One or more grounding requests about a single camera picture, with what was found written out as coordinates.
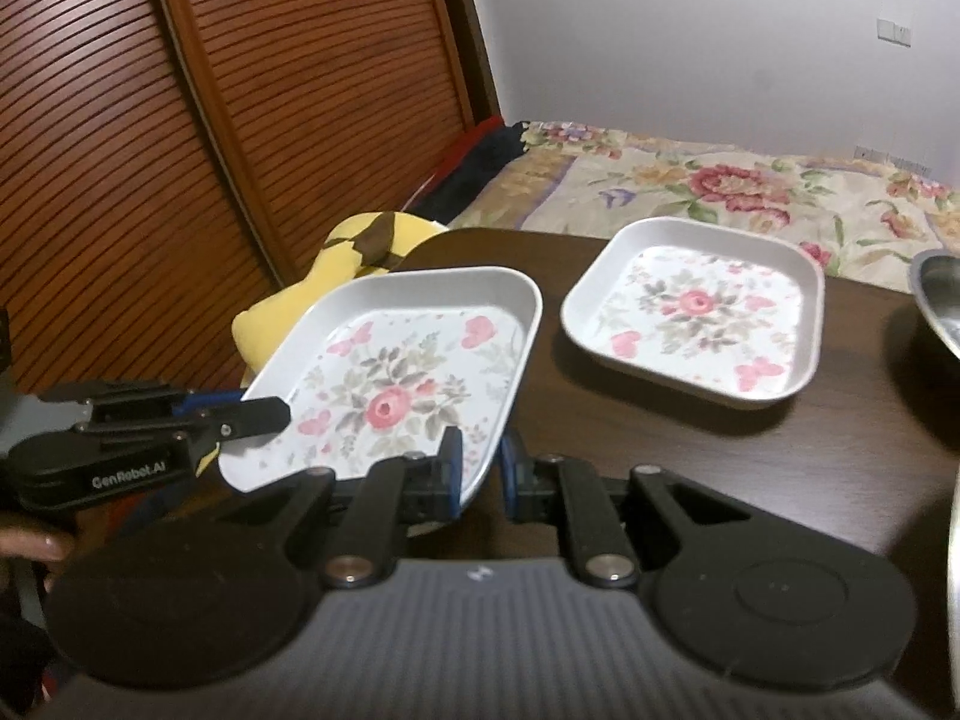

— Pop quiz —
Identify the small steel bowl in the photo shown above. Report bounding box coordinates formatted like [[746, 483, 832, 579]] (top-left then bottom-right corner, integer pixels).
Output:
[[909, 247, 960, 361]]

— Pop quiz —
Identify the brown louvred wardrobe door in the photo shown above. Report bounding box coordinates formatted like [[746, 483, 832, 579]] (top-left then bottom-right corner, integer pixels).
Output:
[[148, 0, 485, 293], [0, 0, 295, 400]]

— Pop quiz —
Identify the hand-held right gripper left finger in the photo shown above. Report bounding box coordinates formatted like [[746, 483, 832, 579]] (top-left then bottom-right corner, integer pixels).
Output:
[[202, 426, 464, 590]]

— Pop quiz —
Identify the wall outlet strip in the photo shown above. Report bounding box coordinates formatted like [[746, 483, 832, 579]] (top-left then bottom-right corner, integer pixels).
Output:
[[853, 143, 934, 173]]

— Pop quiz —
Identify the person's left hand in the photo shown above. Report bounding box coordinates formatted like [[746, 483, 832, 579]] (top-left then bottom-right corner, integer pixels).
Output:
[[0, 516, 77, 595]]

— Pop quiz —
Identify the white floral square plate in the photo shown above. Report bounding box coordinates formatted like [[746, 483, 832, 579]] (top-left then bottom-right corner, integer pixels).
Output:
[[217, 266, 543, 512], [561, 216, 827, 411]]

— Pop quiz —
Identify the floral bed blanket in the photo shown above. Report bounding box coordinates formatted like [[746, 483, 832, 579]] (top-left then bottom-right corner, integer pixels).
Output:
[[446, 120, 960, 295]]

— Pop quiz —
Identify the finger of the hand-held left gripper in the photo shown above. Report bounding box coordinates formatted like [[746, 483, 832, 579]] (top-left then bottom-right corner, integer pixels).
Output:
[[72, 397, 293, 467], [37, 380, 243, 422]]

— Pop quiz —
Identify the yellow plush toy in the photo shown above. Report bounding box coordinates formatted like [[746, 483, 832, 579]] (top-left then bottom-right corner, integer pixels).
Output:
[[231, 210, 451, 391]]

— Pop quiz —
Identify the large steel bowl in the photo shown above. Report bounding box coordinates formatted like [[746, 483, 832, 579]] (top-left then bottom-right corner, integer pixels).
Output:
[[945, 457, 960, 665]]

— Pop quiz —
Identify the dark clothes pile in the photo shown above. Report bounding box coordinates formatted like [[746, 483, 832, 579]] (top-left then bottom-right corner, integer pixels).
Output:
[[401, 116, 527, 230]]

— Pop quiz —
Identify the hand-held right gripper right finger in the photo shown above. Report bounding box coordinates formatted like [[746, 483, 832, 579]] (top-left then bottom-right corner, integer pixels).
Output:
[[500, 431, 752, 587]]

